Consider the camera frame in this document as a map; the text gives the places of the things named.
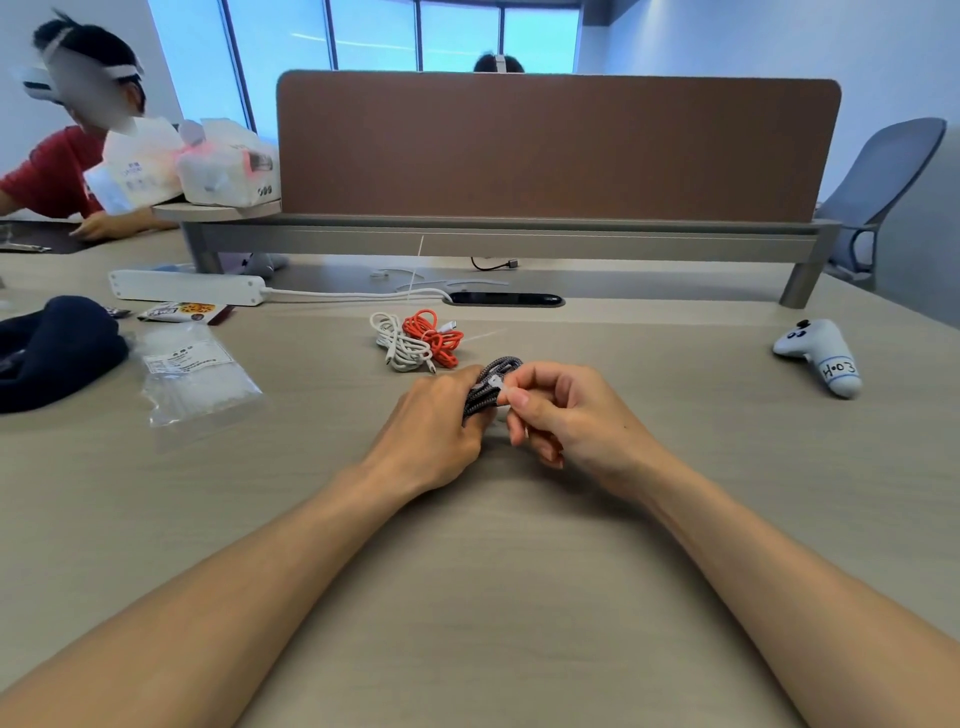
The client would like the white printed snack packet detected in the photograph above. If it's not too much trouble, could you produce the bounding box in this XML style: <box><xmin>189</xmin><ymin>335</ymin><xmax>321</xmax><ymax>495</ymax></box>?
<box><xmin>137</xmin><ymin>301</ymin><xmax>235</xmax><ymax>326</ymax></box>

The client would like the white cable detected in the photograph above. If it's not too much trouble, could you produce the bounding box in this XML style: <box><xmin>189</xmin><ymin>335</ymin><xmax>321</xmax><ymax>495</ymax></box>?
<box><xmin>369</xmin><ymin>311</ymin><xmax>439</xmax><ymax>375</ymax></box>

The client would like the white power strip cord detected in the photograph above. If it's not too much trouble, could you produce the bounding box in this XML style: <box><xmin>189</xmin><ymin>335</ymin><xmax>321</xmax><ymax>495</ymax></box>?
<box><xmin>264</xmin><ymin>287</ymin><xmax>455</xmax><ymax>305</ymax></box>

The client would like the white tissue pack pink label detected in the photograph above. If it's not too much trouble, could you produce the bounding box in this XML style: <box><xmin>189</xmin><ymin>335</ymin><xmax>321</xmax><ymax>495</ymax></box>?
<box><xmin>176</xmin><ymin>118</ymin><xmax>282</xmax><ymax>209</ymax></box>

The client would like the white power strip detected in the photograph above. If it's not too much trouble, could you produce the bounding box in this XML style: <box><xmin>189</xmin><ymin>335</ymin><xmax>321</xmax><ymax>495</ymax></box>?
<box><xmin>108</xmin><ymin>269</ymin><xmax>270</xmax><ymax>307</ymax></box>

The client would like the round beige shelf board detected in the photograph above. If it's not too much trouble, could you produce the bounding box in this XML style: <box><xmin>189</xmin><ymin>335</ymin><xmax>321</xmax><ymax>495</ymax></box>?
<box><xmin>152</xmin><ymin>198</ymin><xmax>283</xmax><ymax>225</ymax></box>

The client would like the grey metal desk shelf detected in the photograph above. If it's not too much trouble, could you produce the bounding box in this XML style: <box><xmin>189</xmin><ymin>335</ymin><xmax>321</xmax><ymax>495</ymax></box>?
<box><xmin>182</xmin><ymin>213</ymin><xmax>843</xmax><ymax>310</ymax></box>

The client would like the white labelled hand controller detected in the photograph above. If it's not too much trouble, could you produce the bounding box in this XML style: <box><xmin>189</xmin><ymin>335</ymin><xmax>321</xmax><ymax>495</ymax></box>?
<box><xmin>772</xmin><ymin>318</ymin><xmax>865</xmax><ymax>400</ymax></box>

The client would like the person's left forearm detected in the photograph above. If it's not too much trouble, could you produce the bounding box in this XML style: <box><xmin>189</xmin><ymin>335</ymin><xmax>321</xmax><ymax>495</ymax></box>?
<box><xmin>0</xmin><ymin>464</ymin><xmax>421</xmax><ymax>728</ymax></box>

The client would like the clear bag of zip ties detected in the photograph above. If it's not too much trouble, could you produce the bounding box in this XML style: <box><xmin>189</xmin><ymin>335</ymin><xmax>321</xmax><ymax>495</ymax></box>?
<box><xmin>138</xmin><ymin>323</ymin><xmax>264</xmax><ymax>429</ymax></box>

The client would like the person's right hand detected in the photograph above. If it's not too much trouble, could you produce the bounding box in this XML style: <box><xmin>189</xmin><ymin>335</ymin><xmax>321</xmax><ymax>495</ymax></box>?
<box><xmin>498</xmin><ymin>362</ymin><xmax>669</xmax><ymax>504</ymax></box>

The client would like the person's right forearm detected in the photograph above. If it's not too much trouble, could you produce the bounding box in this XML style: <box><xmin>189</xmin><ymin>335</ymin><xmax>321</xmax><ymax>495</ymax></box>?
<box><xmin>628</xmin><ymin>458</ymin><xmax>960</xmax><ymax>728</ymax></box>

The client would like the red cable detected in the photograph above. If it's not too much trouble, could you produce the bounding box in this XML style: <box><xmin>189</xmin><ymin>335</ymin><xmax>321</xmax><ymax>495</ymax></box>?
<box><xmin>402</xmin><ymin>308</ymin><xmax>466</xmax><ymax>370</ymax></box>

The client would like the person's left hand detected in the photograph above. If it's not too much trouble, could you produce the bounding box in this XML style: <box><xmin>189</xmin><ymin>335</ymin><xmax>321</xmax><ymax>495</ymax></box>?
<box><xmin>362</xmin><ymin>365</ymin><xmax>499</xmax><ymax>505</ymax></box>

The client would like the navy baseball cap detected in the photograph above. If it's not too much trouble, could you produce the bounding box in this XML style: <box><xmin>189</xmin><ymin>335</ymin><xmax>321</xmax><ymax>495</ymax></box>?
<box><xmin>0</xmin><ymin>295</ymin><xmax>130</xmax><ymax>415</ymax></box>

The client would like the large glass window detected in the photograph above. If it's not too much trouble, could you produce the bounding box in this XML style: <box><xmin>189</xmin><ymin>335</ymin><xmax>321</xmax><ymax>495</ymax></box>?
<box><xmin>147</xmin><ymin>0</ymin><xmax>585</xmax><ymax>144</ymax></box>

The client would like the grey office chair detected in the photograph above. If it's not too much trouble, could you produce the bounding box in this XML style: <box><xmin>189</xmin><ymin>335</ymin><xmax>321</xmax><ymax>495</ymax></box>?
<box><xmin>813</xmin><ymin>116</ymin><xmax>949</xmax><ymax>294</ymax></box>

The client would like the black flat tablet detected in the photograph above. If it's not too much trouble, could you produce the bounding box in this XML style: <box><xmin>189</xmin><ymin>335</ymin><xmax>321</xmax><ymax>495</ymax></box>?
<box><xmin>0</xmin><ymin>219</ymin><xmax>104</xmax><ymax>256</ymax></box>

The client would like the grey braided cable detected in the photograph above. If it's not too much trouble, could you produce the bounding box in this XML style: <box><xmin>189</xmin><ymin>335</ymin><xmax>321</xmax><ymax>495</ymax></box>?
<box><xmin>461</xmin><ymin>356</ymin><xmax>525</xmax><ymax>430</ymax></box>

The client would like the brown desk divider panel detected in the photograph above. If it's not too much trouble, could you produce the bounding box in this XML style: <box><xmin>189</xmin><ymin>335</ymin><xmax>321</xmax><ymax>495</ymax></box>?
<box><xmin>275</xmin><ymin>70</ymin><xmax>843</xmax><ymax>224</ymax></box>

